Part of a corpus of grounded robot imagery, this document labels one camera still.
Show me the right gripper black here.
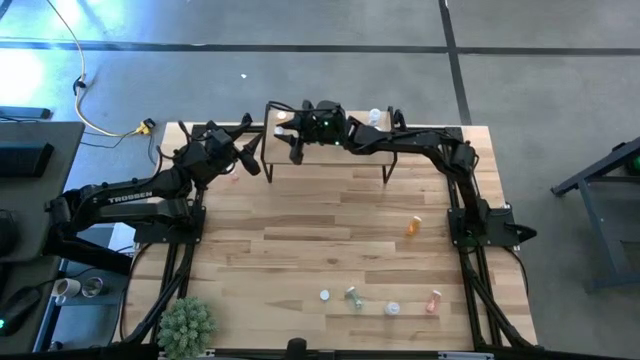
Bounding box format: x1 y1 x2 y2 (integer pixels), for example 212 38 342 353
280 99 349 147

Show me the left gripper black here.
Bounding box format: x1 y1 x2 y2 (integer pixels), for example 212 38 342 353
174 124 265 184

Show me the teal bottle holding red pill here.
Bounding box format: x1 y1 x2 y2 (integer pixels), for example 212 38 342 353
343 285 364 310

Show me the green artificial plant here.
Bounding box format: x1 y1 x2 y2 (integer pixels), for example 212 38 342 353
156 296 220 360

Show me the metal cup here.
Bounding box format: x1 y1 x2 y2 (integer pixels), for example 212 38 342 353
81 276 105 299

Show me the black box device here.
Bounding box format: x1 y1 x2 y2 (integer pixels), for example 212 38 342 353
0 141 55 179

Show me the flat black device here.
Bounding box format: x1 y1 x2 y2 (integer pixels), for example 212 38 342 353
0 105 53 121

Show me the black side desk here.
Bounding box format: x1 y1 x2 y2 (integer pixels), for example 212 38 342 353
0 121 86 264

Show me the white cup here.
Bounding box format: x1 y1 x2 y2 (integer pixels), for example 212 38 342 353
53 277 82 300

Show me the black computer mouse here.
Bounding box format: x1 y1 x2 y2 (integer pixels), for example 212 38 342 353
0 285 42 337

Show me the dark metal stand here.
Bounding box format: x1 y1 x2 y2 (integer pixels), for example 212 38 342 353
549 134 640 294

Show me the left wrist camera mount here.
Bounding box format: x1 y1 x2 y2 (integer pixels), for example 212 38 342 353
234 147 262 177

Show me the wooden shelf black metal frame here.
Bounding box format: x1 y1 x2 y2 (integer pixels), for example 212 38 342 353
259 102 399 185

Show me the yellow power cable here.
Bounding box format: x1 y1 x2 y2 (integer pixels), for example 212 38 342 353
47 0 154 139

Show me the black aluminium table frame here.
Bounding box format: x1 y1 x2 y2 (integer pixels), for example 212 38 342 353
119 122 539 360

